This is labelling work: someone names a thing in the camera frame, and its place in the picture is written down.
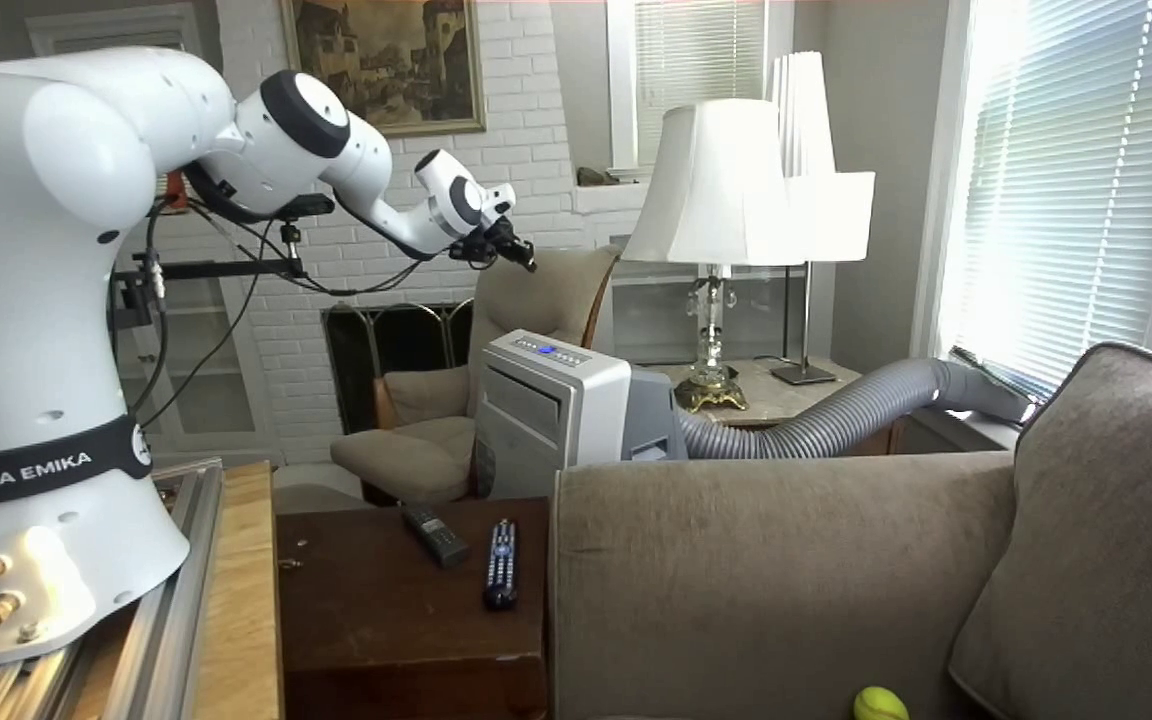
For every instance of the grey remote with silver centre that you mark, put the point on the grey remote with silver centre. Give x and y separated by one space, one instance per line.
433 539

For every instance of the light wooden robot platform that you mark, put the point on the light wooden robot platform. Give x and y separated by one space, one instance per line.
242 600

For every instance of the yellow-green tennis ball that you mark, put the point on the yellow-green tennis ball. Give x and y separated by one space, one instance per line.
880 707

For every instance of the white framed window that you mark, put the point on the white framed window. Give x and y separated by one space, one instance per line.
696 65

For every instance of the grey-beige fabric sofa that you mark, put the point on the grey-beige fabric sofa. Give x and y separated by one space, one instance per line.
788 587

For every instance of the stone-top white lamp table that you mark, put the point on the stone-top white lamp table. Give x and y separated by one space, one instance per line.
771 386

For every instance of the brass crystal lamp white shade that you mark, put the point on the brass crystal lamp white shade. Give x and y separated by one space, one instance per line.
716 185

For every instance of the brown wooden side table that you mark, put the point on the brown wooden side table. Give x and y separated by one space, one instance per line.
388 624

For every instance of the black fireplace screen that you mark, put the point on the black fireplace screen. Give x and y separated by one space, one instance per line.
382 347

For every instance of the black metal bracket bar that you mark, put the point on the black metal bracket bar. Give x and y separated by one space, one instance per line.
216 270

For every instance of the aluminium mounting rail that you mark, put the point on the aluminium mounting rail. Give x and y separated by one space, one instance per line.
139 643

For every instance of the black remote with blue buttons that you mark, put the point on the black remote with blue buttons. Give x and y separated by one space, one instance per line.
500 566

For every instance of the white portable air conditioner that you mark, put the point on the white portable air conditioner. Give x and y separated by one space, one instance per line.
548 415

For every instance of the slim lamp with dark base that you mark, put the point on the slim lamp with dark base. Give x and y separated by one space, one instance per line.
819 161

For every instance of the beige upholstered armchair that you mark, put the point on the beige upholstered armchair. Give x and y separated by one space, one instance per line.
420 426

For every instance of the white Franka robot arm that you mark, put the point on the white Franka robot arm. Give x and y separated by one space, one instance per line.
42 265

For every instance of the white window blinds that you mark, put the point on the white window blinds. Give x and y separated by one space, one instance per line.
1081 174

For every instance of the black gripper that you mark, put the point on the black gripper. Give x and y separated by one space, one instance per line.
486 237

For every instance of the framed painting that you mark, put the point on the framed painting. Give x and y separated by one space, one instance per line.
382 61

